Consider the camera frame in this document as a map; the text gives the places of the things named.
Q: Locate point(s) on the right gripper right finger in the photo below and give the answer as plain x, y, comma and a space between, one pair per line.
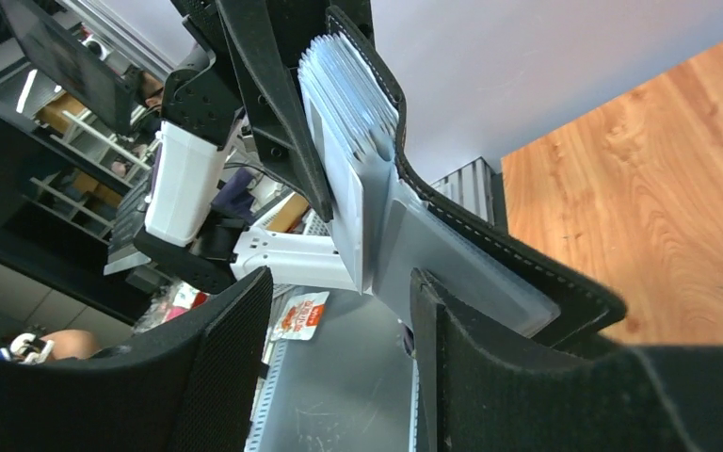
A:
484, 387

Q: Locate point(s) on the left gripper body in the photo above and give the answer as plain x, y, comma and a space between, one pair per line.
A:
283, 28

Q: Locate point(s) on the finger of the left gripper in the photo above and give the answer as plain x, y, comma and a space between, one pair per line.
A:
274, 109

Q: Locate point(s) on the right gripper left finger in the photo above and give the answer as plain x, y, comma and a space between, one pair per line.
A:
186, 385

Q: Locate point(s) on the black leather card holder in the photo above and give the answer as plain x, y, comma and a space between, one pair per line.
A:
388, 222

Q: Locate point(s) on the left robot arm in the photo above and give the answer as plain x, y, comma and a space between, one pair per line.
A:
172, 216

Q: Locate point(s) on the orange snack packet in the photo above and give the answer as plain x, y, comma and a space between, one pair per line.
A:
300, 317

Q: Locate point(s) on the storage shelving rack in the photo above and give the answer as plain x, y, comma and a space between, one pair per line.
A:
99, 166

